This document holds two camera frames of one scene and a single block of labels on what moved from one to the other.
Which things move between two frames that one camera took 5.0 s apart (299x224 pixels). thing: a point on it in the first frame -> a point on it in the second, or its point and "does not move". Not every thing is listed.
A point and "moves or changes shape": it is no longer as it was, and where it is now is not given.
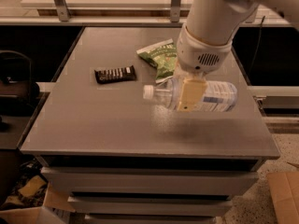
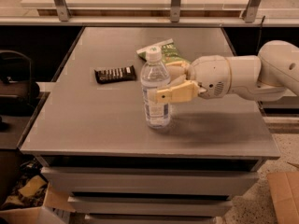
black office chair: [18, 92] does not move
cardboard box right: [284, 189] does not move
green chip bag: [163, 55] does not move
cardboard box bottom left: [34, 203] does not move
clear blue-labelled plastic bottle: [219, 96] moves or changes shape
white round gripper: [199, 56] -> [209, 73]
